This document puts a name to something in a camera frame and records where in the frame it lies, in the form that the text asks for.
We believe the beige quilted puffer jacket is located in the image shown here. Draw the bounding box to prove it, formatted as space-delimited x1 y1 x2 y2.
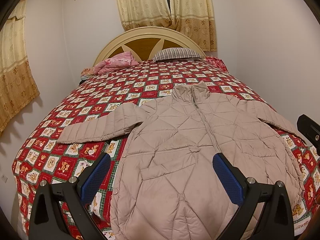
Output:
58 82 304 239

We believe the red patchwork teddy bedspread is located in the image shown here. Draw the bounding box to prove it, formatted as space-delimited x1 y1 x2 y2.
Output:
11 59 320 240

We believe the red patterned cloth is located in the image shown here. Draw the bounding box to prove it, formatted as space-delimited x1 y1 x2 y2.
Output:
205 56 228 73

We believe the beige side window curtain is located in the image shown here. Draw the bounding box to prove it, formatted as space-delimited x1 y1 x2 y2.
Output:
0 0 40 132

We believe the striped pillow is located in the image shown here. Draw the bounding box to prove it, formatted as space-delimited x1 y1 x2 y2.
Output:
152 48 202 62

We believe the beige window curtain right panel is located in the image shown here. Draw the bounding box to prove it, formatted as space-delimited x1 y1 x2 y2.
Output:
170 0 217 51

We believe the beige window curtain panel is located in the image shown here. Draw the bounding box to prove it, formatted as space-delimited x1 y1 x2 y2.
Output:
170 0 217 51
116 0 172 31

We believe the pink folded blanket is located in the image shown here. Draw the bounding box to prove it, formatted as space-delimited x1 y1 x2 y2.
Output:
93 51 138 75

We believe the cream wooden headboard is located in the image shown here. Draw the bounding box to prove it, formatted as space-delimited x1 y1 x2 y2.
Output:
93 27 206 65

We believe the beige window curtain left panel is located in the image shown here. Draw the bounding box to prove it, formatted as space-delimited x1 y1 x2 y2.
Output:
116 0 172 31

